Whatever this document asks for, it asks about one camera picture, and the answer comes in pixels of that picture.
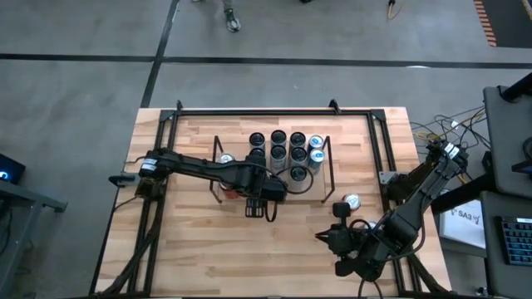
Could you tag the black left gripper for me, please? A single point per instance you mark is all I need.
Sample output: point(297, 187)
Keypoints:
point(272, 191)

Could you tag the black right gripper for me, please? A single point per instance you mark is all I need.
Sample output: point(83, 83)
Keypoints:
point(347, 243)

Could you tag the Celsius Tropical Vibe can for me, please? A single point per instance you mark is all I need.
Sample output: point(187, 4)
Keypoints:
point(298, 173)
point(298, 154)

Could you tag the blue-banded Celsius can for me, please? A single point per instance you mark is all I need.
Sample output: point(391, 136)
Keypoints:
point(278, 153)

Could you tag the Celsius Peach Vibe can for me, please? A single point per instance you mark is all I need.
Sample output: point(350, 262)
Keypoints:
point(278, 137)
point(257, 152)

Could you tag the Red Bull can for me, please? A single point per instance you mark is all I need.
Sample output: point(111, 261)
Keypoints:
point(316, 155)
point(316, 142)
point(372, 224)

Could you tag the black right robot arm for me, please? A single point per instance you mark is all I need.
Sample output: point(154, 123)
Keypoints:
point(420, 195)

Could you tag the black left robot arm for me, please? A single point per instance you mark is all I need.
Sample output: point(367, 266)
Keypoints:
point(199, 168)

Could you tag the grey metal mounting plate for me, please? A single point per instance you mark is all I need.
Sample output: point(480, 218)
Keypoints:
point(387, 176)

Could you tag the white paper sign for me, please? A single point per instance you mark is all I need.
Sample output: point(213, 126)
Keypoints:
point(465, 228)

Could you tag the black desk crossbar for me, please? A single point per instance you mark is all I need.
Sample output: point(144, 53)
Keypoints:
point(461, 193)

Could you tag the grey keyboard desk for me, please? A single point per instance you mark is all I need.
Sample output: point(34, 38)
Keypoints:
point(492, 257)

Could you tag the backlit black keyboard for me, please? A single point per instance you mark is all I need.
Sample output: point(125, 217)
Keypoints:
point(517, 241)

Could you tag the grey side desk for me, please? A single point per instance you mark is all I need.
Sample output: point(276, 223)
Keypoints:
point(507, 137)

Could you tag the grey metal stand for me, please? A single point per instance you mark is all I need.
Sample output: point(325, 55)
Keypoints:
point(41, 199)

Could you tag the black vertical pole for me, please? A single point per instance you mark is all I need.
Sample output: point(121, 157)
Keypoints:
point(517, 89)

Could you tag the black device with blue light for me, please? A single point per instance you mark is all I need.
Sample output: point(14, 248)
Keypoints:
point(12, 168)

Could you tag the black mat with orange stripes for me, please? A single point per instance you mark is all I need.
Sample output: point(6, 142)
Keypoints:
point(511, 25)

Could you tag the wooden shelf with black frame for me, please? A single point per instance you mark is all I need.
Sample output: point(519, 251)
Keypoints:
point(232, 141)

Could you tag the black desk mount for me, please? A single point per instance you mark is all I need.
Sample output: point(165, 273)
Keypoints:
point(525, 166)

